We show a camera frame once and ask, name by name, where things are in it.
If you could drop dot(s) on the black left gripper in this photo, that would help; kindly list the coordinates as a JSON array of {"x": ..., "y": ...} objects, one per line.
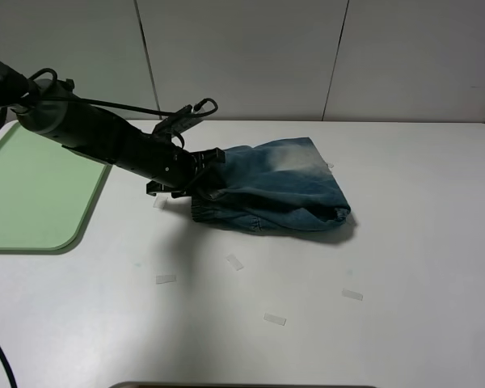
[{"x": 183, "y": 173}]

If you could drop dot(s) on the blue children's denim shorts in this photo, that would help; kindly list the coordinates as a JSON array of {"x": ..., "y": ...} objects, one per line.
[{"x": 280, "y": 185}]

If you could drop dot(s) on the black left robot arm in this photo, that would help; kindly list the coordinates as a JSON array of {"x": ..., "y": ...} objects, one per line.
[{"x": 47, "y": 106}]

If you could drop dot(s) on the green plastic tray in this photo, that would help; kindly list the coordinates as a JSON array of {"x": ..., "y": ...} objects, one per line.
[{"x": 47, "y": 193}]

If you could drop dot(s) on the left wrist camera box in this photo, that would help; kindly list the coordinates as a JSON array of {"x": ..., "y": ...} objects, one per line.
[{"x": 186, "y": 118}]

